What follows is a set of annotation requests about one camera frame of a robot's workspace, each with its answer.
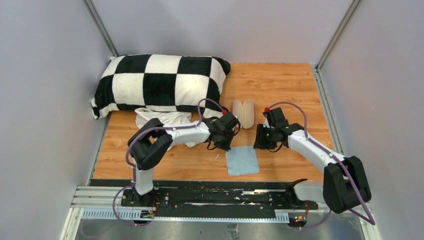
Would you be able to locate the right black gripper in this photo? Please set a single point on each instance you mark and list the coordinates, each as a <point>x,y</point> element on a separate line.
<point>260,143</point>

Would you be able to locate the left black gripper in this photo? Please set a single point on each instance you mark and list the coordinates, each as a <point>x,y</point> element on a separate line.
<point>226,145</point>

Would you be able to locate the light blue cleaning cloth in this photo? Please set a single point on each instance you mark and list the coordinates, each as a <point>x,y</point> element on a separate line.
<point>242,160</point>

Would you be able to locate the pink glasses case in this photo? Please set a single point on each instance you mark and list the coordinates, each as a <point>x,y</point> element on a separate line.
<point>245,112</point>

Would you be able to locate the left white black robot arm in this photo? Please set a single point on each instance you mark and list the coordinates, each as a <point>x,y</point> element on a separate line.
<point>143,165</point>

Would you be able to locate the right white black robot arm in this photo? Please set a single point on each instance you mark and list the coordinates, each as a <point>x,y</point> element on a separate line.
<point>344,185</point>

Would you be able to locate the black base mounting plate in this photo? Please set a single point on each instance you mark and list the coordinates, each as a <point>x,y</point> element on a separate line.
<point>216,199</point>

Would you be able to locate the black white checkered pillow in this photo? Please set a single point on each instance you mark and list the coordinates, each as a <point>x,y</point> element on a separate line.
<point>161,83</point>

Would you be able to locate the white crumpled cloth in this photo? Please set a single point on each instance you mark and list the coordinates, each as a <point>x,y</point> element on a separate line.
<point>171,134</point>

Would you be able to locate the right aluminium frame post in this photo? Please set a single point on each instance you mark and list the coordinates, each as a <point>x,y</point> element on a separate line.
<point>351,10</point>

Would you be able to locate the aluminium frame post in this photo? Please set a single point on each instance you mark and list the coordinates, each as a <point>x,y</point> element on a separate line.
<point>91,8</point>
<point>351,10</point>

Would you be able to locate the aluminium slotted rail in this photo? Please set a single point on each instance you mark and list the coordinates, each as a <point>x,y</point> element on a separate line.
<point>103,202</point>

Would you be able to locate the left aluminium frame post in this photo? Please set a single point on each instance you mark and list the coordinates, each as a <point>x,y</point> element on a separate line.
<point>91,8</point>

